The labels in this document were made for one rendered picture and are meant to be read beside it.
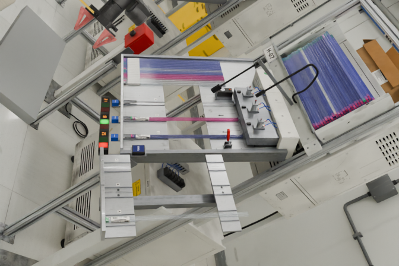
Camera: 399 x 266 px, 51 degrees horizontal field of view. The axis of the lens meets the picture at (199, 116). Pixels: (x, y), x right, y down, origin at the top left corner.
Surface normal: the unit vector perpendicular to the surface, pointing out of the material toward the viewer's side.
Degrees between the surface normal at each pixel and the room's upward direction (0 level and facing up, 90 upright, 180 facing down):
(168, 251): 90
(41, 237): 0
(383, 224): 90
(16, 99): 0
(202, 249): 90
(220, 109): 48
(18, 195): 0
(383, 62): 80
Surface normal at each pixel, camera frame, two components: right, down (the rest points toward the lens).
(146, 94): 0.13, -0.74
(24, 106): 0.81, -0.49
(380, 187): -0.57, -0.55
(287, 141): 0.13, 0.68
